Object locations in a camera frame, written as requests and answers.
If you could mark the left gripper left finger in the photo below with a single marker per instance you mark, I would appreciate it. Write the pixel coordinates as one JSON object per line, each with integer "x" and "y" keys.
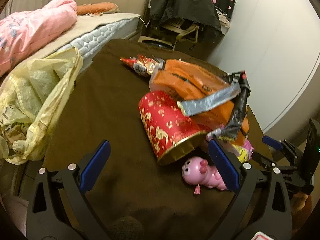
{"x": 59, "y": 209}

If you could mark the orange pillow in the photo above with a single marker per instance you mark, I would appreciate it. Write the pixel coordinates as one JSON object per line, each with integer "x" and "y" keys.
{"x": 97, "y": 8}

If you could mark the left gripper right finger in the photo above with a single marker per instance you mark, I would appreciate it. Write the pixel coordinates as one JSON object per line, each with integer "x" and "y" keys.
{"x": 275, "y": 221}

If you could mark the black round stool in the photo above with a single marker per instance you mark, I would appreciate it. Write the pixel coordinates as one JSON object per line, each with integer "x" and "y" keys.
{"x": 158, "y": 44}

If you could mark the black silver torn wrapper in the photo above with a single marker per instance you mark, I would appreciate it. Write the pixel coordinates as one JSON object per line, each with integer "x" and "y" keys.
{"x": 233, "y": 100}

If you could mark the pink quilt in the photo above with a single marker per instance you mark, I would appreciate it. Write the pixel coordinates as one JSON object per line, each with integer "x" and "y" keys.
{"x": 23, "y": 33}

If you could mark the orange snack bag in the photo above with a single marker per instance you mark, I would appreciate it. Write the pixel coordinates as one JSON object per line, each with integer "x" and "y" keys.
{"x": 187, "y": 81}

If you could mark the white quilted mattress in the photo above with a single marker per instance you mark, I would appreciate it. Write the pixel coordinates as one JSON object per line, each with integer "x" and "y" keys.
{"x": 90, "y": 33}

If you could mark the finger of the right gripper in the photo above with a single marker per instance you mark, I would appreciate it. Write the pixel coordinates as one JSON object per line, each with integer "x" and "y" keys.
{"x": 277, "y": 145}

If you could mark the office chair with dark cover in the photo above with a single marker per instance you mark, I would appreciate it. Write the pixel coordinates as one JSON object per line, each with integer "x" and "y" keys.
{"x": 192, "y": 21}

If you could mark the red cylindrical tin can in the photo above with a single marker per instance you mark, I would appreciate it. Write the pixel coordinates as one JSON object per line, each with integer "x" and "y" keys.
{"x": 172, "y": 134}

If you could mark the red foil snack wrapper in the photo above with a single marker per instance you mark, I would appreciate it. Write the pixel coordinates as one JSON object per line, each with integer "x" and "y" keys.
{"x": 142, "y": 65}

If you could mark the pink caterpillar toy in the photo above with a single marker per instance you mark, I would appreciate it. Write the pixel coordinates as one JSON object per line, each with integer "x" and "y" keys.
{"x": 196, "y": 171}

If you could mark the yellow plastic trash bag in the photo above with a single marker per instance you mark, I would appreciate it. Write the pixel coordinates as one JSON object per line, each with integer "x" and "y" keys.
{"x": 33, "y": 97}

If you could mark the brown table cloth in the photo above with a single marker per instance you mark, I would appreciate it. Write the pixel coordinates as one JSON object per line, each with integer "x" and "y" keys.
{"x": 104, "y": 106}

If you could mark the yellow noodle snack bag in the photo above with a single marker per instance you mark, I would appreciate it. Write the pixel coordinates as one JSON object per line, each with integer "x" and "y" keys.
{"x": 243, "y": 153}

